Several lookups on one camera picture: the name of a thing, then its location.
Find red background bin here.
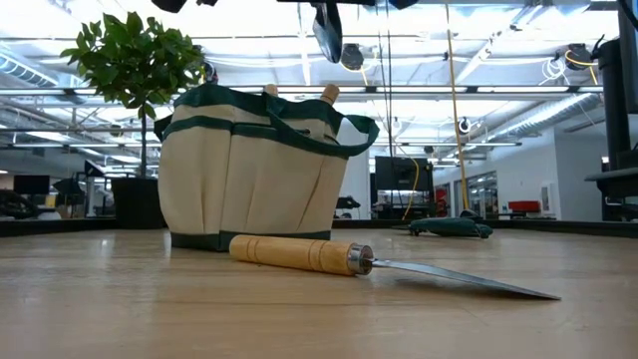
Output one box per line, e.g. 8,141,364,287
507,199,542,213

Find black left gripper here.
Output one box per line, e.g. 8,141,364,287
152,0,350,14

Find black office chair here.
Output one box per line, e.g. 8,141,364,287
0,188,27,220

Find black background monitor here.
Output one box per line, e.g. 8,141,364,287
374,156,433,192

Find black ceiling reel yellow cable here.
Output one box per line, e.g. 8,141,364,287
564,42,594,71

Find green pruning shears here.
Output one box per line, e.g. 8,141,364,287
408,216,494,239

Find small dark background monitor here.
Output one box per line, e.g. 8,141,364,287
13,174,51,195

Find green potted plant black pot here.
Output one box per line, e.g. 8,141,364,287
59,10,206,230

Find wooden handle metal trowel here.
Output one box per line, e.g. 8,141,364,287
227,233,563,301
311,1,345,64

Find yellow hanging cable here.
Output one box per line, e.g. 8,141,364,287
445,0,474,213

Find curved yellow background cable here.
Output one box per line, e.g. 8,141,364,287
402,157,421,220

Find beige green canvas gardening bag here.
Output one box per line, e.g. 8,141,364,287
154,82,381,252

